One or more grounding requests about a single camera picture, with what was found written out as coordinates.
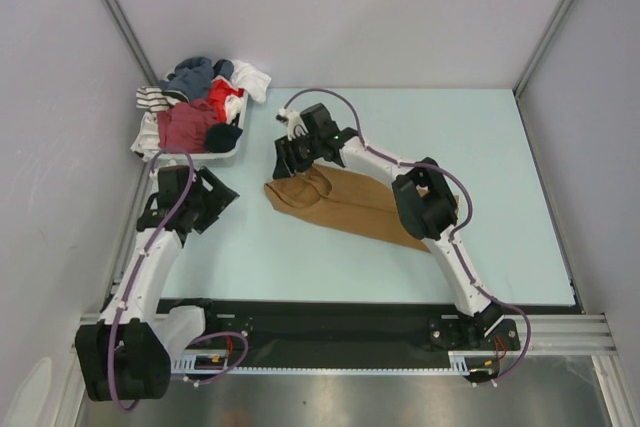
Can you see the aluminium rail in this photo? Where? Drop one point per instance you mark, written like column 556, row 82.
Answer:
column 570, row 335

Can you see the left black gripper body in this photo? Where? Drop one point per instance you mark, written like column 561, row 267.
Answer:
column 202, row 216

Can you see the blue grey garment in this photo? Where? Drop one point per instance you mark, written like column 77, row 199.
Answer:
column 192, row 78

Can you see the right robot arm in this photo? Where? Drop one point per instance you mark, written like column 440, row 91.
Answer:
column 426, row 207

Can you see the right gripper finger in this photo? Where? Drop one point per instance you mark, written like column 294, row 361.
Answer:
column 303, row 151
column 285, row 160

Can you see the striped garment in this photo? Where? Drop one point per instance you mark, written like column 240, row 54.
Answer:
column 151, row 99

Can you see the white garment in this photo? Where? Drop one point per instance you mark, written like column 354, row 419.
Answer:
column 252, row 80

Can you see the slotted cable duct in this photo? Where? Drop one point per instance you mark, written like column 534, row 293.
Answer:
column 205, row 365

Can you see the red garment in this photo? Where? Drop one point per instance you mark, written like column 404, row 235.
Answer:
column 223, row 94

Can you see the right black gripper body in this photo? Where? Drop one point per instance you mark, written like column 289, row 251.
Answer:
column 315, row 143

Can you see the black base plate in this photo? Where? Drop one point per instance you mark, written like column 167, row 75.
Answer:
column 367, row 330

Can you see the maroon garment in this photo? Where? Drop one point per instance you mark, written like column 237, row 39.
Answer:
column 185, row 125

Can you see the white laundry basket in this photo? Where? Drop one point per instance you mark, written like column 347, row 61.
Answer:
column 146, row 143

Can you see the black garment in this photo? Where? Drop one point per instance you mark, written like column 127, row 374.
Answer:
column 222, row 138

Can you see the tan tank top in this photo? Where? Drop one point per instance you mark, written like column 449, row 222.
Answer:
column 344, row 201

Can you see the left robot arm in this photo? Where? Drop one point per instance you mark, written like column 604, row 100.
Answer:
column 127, row 354

